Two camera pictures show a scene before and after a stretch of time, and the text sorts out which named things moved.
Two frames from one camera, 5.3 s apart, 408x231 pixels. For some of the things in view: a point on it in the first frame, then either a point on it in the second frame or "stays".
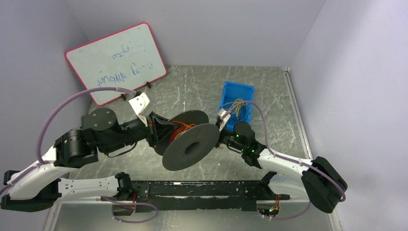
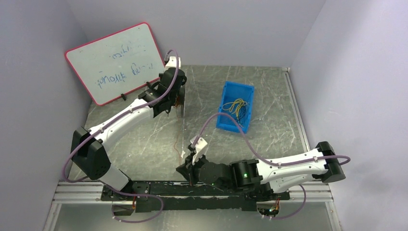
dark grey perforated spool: x=190 y=141 to x=181 y=98
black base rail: x=150 y=196 stays
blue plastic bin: x=233 y=93 stays
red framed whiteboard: x=127 y=58 stays
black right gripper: x=221 y=133 to x=191 y=168
